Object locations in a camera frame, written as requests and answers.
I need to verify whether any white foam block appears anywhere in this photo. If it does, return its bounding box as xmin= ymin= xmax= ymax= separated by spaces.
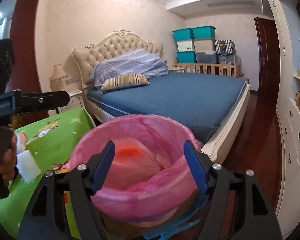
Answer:
xmin=16 ymin=150 xmax=41 ymax=183

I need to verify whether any small white foam piece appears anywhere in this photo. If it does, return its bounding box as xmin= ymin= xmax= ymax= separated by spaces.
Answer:
xmin=16 ymin=132 xmax=27 ymax=154

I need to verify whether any pink lined trash bin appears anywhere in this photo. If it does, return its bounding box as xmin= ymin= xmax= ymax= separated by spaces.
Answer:
xmin=67 ymin=115 xmax=201 ymax=226

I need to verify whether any person's left hand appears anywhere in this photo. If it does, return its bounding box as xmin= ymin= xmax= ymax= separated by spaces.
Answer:
xmin=0 ymin=134 xmax=17 ymax=181

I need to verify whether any blue plastic hanger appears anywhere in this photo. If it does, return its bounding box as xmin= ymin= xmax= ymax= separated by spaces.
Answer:
xmin=142 ymin=192 xmax=209 ymax=240

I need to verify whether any beige table lamp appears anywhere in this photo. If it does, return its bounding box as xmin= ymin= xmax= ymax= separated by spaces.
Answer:
xmin=50 ymin=64 xmax=68 ymax=90

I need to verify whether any bed with blue sheet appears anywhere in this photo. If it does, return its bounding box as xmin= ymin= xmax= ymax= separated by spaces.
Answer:
xmin=86 ymin=73 xmax=250 ymax=164

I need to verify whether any striped pillow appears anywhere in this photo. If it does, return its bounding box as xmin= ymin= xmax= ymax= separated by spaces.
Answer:
xmin=100 ymin=73 xmax=149 ymax=92

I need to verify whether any beige tufted headboard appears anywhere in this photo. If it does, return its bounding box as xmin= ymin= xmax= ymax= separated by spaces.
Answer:
xmin=71 ymin=29 xmax=164 ymax=90

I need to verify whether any blue folded duvet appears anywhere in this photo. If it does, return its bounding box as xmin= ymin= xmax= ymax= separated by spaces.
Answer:
xmin=90 ymin=49 xmax=168 ymax=88

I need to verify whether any grey clear storage box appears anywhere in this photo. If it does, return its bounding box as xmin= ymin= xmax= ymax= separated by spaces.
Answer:
xmin=195 ymin=51 xmax=219 ymax=64

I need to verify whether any teal storage box lower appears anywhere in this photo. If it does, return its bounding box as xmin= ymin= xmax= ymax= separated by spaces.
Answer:
xmin=177 ymin=50 xmax=196 ymax=63

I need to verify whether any teal storage box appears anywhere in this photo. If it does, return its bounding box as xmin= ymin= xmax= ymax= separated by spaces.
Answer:
xmin=192 ymin=25 xmax=216 ymax=39
xmin=172 ymin=28 xmax=194 ymax=42
xmin=177 ymin=50 xmax=196 ymax=63

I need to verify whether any dark red door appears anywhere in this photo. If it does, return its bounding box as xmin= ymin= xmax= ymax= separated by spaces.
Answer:
xmin=254 ymin=17 xmax=280 ymax=104

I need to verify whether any beige storage box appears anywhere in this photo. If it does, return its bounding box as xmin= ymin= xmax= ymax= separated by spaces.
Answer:
xmin=193 ymin=38 xmax=216 ymax=52

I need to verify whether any checkered bag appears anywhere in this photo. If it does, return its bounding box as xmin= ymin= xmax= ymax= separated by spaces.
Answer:
xmin=215 ymin=40 xmax=236 ymax=55

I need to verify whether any white storage box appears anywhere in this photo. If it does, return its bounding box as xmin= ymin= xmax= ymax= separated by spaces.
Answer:
xmin=177 ymin=40 xmax=195 ymax=51

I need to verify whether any teal storage box upper left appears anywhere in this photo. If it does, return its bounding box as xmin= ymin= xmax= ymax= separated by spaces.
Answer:
xmin=172 ymin=28 xmax=194 ymax=42

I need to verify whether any teal storage box upper right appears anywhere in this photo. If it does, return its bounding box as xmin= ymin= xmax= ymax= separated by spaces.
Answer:
xmin=192 ymin=25 xmax=216 ymax=39

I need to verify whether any white wall cabinet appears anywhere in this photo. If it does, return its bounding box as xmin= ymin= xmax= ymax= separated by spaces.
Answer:
xmin=268 ymin=0 xmax=300 ymax=239

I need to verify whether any wooden crib rail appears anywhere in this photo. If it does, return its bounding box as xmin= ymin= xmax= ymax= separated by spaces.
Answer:
xmin=168 ymin=61 xmax=239 ymax=77

